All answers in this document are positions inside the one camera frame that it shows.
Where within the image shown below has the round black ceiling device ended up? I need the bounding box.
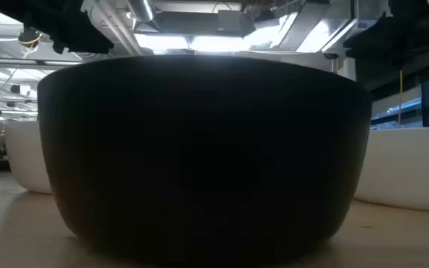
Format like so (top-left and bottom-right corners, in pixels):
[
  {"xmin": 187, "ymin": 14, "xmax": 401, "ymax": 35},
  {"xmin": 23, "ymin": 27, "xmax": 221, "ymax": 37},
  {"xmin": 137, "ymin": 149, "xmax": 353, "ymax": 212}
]
[{"xmin": 17, "ymin": 27, "xmax": 44, "ymax": 49}]

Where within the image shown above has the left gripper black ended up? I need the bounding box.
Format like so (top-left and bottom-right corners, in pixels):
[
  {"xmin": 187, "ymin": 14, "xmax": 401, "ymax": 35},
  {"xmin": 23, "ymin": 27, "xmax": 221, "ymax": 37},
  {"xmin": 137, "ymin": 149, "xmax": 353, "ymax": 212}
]
[{"xmin": 0, "ymin": 0, "xmax": 115, "ymax": 55}]

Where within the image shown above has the white bowl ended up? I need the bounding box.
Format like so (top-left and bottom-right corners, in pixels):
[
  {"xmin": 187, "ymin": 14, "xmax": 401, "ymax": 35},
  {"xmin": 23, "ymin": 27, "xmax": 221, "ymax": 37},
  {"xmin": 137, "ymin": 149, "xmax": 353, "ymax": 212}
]
[
  {"xmin": 4, "ymin": 120, "xmax": 54, "ymax": 194},
  {"xmin": 354, "ymin": 126, "xmax": 429, "ymax": 214}
]

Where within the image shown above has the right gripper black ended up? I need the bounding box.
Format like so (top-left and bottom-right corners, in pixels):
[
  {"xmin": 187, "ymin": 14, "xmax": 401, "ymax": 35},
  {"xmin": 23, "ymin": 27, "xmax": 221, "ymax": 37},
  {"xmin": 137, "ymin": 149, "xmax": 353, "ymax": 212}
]
[{"xmin": 343, "ymin": 0, "xmax": 429, "ymax": 60}]

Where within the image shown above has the dark window frame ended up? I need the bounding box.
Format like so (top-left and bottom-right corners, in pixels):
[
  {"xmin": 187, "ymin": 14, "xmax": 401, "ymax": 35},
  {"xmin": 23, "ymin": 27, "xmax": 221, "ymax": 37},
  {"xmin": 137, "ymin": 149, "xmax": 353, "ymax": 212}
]
[{"xmin": 370, "ymin": 68, "xmax": 429, "ymax": 128}]

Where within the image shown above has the grey ceiling box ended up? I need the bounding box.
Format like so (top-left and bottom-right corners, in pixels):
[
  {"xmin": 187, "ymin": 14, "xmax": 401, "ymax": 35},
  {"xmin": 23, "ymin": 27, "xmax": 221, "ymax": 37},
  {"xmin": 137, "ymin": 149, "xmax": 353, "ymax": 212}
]
[{"xmin": 217, "ymin": 10, "xmax": 244, "ymax": 33}]

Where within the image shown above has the grey bowl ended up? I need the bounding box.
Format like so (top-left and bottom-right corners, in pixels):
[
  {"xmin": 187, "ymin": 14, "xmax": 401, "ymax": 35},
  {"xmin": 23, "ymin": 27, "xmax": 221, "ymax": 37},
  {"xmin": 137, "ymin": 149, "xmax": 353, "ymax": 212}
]
[{"xmin": 36, "ymin": 54, "xmax": 373, "ymax": 268}]

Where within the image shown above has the yellow hanging cable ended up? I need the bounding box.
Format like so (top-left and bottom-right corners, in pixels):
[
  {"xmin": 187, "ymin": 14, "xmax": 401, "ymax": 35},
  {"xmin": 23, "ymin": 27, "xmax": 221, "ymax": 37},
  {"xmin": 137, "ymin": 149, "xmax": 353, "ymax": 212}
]
[{"xmin": 398, "ymin": 69, "xmax": 404, "ymax": 126}]

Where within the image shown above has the silver ventilation duct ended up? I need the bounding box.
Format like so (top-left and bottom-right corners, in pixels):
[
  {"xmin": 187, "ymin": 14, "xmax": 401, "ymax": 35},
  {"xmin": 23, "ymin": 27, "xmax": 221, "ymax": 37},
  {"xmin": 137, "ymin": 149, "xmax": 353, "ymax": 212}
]
[{"xmin": 127, "ymin": 0, "xmax": 156, "ymax": 23}]

